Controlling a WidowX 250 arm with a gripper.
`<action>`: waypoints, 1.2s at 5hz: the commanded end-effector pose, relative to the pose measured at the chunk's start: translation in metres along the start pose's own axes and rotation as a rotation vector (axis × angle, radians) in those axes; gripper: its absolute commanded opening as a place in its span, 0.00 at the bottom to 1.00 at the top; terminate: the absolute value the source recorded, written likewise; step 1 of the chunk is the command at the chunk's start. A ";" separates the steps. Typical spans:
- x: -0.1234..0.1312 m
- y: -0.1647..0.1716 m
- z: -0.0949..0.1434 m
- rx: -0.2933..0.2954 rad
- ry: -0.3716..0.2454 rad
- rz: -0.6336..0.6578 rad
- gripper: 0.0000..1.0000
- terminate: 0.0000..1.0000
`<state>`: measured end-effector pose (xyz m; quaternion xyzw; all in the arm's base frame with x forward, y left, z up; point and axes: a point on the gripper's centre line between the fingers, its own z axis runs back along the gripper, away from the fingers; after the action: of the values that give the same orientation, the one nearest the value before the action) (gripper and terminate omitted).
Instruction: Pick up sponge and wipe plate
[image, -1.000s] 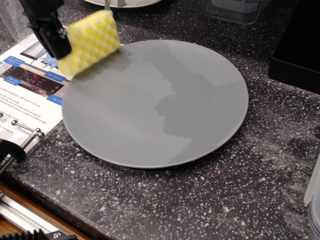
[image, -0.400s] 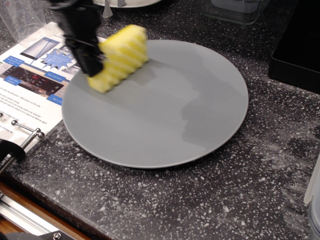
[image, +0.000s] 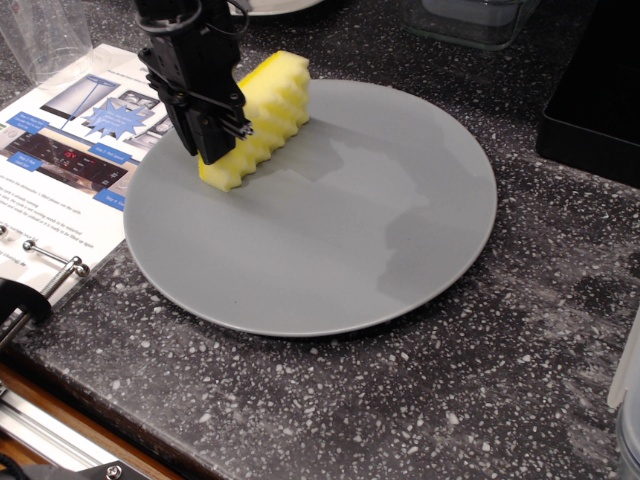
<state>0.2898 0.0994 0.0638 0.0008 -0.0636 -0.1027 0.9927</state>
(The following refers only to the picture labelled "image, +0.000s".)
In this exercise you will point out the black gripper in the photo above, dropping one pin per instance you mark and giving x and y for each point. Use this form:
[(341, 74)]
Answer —
[(192, 64)]

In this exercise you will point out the yellow foam sponge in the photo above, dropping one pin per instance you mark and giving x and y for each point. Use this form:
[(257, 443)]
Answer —
[(277, 96)]

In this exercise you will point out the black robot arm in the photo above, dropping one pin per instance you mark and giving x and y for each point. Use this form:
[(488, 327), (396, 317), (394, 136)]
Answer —
[(231, 13)]

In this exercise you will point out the white plate with cutlery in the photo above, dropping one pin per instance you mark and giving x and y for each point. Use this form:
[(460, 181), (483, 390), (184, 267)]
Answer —
[(276, 7)]

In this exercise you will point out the grey round plate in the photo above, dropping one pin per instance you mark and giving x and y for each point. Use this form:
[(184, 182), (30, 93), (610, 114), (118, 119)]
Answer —
[(380, 203)]

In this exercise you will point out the laminated instruction sheet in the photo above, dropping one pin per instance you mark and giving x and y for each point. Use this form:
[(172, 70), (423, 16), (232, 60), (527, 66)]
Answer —
[(68, 154)]

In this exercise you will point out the clear plastic bag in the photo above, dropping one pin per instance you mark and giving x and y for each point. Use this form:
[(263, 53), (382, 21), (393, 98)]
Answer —
[(50, 39)]

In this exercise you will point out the metal screw clamp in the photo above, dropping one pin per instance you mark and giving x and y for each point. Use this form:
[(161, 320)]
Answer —
[(22, 304)]

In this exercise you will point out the clear glass container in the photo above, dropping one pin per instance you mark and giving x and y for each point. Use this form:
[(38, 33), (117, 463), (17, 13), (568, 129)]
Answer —
[(487, 25)]

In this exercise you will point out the black tray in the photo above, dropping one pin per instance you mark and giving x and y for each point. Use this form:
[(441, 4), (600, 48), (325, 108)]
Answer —
[(591, 122)]

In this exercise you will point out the translucent plastic container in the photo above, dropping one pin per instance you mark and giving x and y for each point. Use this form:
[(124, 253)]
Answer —
[(624, 396)]

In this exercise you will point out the aluminium rail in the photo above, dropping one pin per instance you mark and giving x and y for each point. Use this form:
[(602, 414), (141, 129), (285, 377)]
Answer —
[(47, 437)]

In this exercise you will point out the black base bracket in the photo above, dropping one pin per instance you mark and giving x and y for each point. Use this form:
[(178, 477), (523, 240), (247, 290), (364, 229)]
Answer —
[(10, 469)]

